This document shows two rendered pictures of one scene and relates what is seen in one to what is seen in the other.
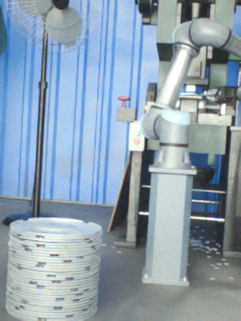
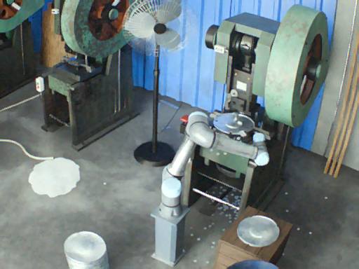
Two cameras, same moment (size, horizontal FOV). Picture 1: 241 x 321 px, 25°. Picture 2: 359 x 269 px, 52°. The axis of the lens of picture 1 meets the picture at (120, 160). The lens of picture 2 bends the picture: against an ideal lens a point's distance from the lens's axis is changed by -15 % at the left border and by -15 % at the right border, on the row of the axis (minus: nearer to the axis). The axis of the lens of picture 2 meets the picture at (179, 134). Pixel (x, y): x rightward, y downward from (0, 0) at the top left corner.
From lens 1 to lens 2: 2.04 m
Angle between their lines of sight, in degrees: 38
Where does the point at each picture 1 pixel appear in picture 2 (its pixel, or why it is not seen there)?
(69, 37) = (172, 45)
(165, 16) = (219, 63)
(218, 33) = (202, 142)
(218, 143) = (242, 167)
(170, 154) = (163, 209)
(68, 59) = (208, 16)
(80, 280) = not seen: outside the picture
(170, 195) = (163, 229)
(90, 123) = not seen: hidden behind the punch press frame
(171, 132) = (164, 198)
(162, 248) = (160, 248)
